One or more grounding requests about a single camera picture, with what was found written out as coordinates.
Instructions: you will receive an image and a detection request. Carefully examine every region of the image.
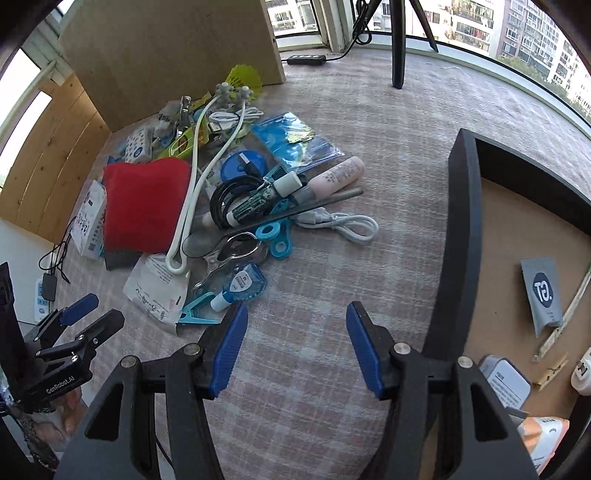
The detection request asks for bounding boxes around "black foil pouch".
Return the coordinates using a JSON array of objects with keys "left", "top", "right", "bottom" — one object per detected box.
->
[{"left": 103, "top": 250, "right": 142, "bottom": 271}]

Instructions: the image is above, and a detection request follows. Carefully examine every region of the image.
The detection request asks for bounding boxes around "white massager with grey balls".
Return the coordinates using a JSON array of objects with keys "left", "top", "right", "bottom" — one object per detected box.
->
[{"left": 165, "top": 82, "right": 252, "bottom": 275}]

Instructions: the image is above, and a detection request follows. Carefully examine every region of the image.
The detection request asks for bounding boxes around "red cloth pouch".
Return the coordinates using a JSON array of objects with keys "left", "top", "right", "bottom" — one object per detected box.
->
[{"left": 103, "top": 157, "right": 191, "bottom": 254}]

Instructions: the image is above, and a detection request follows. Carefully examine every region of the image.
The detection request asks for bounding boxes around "white floor power strip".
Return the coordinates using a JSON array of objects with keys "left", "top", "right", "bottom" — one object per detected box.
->
[{"left": 33, "top": 278, "right": 52, "bottom": 324}]

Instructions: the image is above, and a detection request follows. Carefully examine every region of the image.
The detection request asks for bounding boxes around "blue plastic clothespin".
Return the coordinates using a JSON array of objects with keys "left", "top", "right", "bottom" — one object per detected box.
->
[{"left": 176, "top": 292, "right": 221, "bottom": 326}]

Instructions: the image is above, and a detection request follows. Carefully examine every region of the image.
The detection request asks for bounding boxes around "white paper sachet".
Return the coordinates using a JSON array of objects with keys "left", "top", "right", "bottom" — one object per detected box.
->
[{"left": 123, "top": 254, "right": 189, "bottom": 335}]

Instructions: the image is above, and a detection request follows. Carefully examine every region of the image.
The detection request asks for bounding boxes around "orange white tissue pack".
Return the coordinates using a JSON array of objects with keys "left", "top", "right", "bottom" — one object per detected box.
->
[{"left": 517, "top": 416, "right": 570, "bottom": 475}]

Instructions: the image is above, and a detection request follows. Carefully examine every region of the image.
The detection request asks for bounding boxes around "blue correction tape dispenser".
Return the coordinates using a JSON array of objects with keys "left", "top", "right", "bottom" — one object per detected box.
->
[{"left": 209, "top": 263, "right": 267, "bottom": 312}]

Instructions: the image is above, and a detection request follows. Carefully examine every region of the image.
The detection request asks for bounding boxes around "white tissue box red print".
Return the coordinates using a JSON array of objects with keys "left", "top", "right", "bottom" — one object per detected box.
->
[{"left": 70, "top": 180, "right": 106, "bottom": 260}]

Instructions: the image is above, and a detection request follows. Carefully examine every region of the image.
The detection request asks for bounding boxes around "wooden clothespin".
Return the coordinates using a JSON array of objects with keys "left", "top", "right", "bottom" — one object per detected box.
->
[{"left": 534, "top": 353, "right": 569, "bottom": 391}]

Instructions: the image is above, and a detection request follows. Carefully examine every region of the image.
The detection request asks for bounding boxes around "grey plastic spoon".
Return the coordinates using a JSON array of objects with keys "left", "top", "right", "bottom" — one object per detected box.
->
[{"left": 181, "top": 187, "right": 363, "bottom": 258}]

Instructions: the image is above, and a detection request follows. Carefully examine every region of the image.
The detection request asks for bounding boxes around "large metal spring clamp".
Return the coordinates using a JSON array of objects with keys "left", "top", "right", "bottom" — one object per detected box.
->
[{"left": 190, "top": 231, "right": 269, "bottom": 295}]

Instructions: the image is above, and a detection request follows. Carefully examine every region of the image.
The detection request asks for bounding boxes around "black storage tray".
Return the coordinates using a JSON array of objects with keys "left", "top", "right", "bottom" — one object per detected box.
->
[{"left": 423, "top": 129, "right": 590, "bottom": 479}]

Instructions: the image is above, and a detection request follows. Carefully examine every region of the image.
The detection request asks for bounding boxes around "grey GT sachet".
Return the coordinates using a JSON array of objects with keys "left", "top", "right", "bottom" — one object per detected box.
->
[{"left": 521, "top": 257, "right": 563, "bottom": 337}]

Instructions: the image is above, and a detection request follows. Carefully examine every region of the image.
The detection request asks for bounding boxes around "small dotted tissue pack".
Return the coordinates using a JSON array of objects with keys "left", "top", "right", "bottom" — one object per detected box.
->
[{"left": 122, "top": 127, "right": 153, "bottom": 164}]

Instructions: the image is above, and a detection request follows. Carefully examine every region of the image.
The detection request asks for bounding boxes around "green glue stick tube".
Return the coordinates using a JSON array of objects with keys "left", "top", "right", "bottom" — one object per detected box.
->
[{"left": 225, "top": 172, "right": 303, "bottom": 227}]

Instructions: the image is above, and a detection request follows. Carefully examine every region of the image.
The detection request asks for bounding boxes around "blue round tape measure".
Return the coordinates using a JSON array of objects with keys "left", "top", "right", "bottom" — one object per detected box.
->
[{"left": 221, "top": 150, "right": 269, "bottom": 182}]

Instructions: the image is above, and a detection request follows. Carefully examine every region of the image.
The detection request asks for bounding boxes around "pink lotion tube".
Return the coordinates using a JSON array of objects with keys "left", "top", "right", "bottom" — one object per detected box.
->
[{"left": 307, "top": 156, "right": 366, "bottom": 199}]

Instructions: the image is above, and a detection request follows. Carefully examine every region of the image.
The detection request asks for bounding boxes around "blue patterned plastic bag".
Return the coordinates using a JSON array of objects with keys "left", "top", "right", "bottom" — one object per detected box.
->
[{"left": 250, "top": 112, "right": 345, "bottom": 174}]

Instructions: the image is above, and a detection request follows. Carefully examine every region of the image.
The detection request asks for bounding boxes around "small metal spring clamp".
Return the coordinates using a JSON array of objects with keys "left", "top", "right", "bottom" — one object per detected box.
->
[{"left": 154, "top": 95, "right": 192, "bottom": 139}]

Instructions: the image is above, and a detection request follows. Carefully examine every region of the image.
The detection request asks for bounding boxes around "wooden board panel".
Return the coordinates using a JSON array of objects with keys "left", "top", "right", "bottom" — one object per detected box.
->
[{"left": 59, "top": 0, "right": 286, "bottom": 131}]

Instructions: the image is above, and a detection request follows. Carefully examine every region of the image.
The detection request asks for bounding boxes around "yellow shuttlecock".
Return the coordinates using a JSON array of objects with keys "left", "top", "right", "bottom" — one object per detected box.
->
[{"left": 225, "top": 64, "right": 263, "bottom": 92}]

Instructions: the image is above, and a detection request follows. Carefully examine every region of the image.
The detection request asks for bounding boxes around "black power strip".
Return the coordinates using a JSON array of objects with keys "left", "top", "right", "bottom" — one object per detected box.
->
[{"left": 283, "top": 54, "right": 328, "bottom": 66}]

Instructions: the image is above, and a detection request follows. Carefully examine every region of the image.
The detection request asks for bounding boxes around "black tripod stand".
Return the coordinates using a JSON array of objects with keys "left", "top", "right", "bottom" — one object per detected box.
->
[{"left": 352, "top": 0, "right": 439, "bottom": 89}]

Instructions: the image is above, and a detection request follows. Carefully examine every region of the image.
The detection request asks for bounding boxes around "light blue ring clip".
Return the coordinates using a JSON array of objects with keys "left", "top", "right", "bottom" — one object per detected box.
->
[{"left": 254, "top": 218, "right": 294, "bottom": 260}]

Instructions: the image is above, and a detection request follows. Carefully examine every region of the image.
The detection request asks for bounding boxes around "black coiled cable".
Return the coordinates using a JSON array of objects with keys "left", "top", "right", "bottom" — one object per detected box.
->
[{"left": 209, "top": 177, "right": 264, "bottom": 231}]

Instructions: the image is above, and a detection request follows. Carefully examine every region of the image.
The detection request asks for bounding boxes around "bundled white usb cable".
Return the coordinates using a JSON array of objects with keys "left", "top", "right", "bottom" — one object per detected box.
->
[{"left": 202, "top": 105, "right": 266, "bottom": 139}]

